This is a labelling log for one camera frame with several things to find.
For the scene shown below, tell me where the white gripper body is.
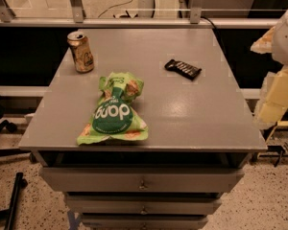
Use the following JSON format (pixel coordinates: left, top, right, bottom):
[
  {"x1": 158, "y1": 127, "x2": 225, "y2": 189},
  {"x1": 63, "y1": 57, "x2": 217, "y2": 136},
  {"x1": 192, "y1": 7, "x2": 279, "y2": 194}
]
[{"x1": 272, "y1": 10, "x2": 288, "y2": 65}]

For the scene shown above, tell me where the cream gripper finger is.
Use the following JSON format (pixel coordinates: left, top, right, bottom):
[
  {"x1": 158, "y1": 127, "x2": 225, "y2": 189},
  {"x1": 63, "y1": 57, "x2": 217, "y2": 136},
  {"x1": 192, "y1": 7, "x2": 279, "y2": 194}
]
[
  {"x1": 251, "y1": 27, "x2": 276, "y2": 54},
  {"x1": 253, "y1": 65, "x2": 288, "y2": 129}
]

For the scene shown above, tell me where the green rice chip bag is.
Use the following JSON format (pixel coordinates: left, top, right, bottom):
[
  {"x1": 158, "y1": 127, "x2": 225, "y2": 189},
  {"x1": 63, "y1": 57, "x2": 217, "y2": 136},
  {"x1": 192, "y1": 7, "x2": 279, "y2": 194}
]
[{"x1": 77, "y1": 72, "x2": 149, "y2": 145}]

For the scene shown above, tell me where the orange soda can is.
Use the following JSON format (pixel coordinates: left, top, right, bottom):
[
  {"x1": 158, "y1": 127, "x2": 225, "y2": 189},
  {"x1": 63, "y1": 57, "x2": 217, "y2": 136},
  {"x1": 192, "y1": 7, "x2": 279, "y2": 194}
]
[{"x1": 67, "y1": 32, "x2": 94, "y2": 73}]

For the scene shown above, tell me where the black snack bar wrapper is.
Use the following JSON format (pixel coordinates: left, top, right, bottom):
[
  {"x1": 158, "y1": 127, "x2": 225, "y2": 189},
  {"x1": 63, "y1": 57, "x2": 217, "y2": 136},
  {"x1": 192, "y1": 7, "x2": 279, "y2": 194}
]
[{"x1": 164, "y1": 59, "x2": 202, "y2": 81}]

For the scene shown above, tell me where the grey drawer cabinet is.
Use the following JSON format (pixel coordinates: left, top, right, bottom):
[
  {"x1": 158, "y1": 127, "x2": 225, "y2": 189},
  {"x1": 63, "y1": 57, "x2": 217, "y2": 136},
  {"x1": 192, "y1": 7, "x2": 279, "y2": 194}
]
[{"x1": 18, "y1": 28, "x2": 269, "y2": 230}]

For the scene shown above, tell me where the middle grey drawer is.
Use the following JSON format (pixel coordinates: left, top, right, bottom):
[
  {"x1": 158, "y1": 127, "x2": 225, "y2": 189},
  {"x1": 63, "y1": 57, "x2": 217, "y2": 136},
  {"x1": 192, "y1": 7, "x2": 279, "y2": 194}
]
[{"x1": 65, "y1": 195, "x2": 221, "y2": 215}]

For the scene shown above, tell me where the grey drawer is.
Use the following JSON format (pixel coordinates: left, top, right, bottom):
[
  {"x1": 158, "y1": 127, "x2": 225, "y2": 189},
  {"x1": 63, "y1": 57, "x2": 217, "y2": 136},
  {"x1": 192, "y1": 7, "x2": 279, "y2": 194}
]
[
  {"x1": 40, "y1": 168, "x2": 244, "y2": 193},
  {"x1": 82, "y1": 215, "x2": 207, "y2": 230},
  {"x1": 65, "y1": 195, "x2": 221, "y2": 215}
]

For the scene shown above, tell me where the bottom grey drawer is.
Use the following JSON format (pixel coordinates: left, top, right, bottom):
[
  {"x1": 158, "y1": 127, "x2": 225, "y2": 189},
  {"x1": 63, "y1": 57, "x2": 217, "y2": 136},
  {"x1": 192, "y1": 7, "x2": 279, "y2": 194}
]
[{"x1": 82, "y1": 215, "x2": 207, "y2": 230}]

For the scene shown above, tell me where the top grey drawer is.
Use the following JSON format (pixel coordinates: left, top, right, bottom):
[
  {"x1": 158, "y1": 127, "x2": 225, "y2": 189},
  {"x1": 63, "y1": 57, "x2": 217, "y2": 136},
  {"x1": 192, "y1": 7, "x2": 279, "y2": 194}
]
[{"x1": 40, "y1": 168, "x2": 244, "y2": 193}]

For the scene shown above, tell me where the black office chair base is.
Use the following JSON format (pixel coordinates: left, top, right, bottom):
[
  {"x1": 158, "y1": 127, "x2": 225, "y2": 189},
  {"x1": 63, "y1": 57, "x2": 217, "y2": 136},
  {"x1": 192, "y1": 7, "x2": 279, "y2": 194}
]
[{"x1": 0, "y1": 87, "x2": 37, "y2": 164}]

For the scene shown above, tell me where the black metal stand leg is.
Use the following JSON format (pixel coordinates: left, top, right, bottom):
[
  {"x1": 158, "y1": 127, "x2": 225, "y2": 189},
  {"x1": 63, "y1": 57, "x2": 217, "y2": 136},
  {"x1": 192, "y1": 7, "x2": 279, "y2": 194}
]
[{"x1": 0, "y1": 172, "x2": 28, "y2": 230}]

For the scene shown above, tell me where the yellow frame stand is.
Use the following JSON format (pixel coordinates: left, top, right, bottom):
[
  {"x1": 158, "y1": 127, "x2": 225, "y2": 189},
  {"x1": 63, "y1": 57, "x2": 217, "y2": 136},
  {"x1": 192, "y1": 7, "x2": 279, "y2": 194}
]
[{"x1": 251, "y1": 120, "x2": 288, "y2": 167}]

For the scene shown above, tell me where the black cable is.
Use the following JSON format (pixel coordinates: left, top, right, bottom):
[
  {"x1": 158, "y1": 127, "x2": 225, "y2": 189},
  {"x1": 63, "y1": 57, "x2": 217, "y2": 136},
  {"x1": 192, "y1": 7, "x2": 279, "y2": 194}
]
[{"x1": 200, "y1": 15, "x2": 228, "y2": 58}]

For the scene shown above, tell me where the metal railing frame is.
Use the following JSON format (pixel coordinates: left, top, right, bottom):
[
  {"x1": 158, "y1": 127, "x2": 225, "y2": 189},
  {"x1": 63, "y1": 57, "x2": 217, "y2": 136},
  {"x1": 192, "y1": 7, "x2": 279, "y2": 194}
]
[{"x1": 0, "y1": 0, "x2": 280, "y2": 29}]

